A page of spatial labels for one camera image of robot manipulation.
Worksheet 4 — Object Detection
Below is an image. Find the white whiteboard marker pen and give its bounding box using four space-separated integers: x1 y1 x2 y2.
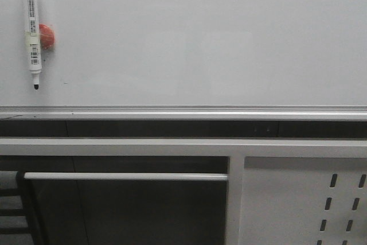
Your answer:
22 0 42 90

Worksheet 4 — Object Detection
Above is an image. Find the white horizontal stand rail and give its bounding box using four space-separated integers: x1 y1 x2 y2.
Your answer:
24 172 228 181

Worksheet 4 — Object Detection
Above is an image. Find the black chair frame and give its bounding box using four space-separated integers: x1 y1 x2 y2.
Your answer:
1 170 45 244

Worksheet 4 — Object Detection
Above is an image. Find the white whiteboard with aluminium frame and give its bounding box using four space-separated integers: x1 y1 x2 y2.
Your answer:
1 0 366 121

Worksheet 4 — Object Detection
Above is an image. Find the white perforated stand panel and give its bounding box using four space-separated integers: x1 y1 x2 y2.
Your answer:
240 157 366 244

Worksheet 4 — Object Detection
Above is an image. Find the white metal whiteboard stand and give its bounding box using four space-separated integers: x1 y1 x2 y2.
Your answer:
1 138 366 244

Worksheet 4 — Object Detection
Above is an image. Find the red round magnet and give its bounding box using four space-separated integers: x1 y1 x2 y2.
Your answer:
39 24 55 50

